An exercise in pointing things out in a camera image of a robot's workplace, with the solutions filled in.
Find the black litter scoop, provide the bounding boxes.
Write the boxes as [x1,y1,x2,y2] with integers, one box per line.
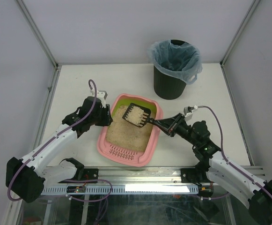
[122,103,157,128]

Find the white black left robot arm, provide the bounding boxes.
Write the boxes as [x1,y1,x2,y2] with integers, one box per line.
[6,92,112,203]

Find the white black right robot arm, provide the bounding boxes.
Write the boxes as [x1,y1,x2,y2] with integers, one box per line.
[151,113,272,225]

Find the beige litter pellets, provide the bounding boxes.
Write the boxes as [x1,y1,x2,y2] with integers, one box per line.
[106,105,153,152]

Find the black ribbed trash bin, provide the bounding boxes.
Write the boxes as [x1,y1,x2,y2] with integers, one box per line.
[153,39,188,100]

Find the blue plastic bin liner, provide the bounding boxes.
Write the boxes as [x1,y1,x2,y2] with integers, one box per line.
[147,40,203,85]

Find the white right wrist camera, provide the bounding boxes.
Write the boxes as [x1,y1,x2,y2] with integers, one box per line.
[184,105,198,121]

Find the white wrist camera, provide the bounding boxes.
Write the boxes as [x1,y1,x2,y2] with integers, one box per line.
[184,105,198,121]
[90,88,108,108]

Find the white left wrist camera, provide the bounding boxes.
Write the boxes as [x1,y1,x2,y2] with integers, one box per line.
[90,88,108,108]

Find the aluminium mounting rail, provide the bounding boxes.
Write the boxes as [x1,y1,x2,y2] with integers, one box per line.
[15,165,266,187]

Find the white slotted cable duct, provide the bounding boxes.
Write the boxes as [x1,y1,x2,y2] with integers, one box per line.
[42,184,198,195]

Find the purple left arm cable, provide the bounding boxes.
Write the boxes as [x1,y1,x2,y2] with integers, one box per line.
[7,79,114,223]

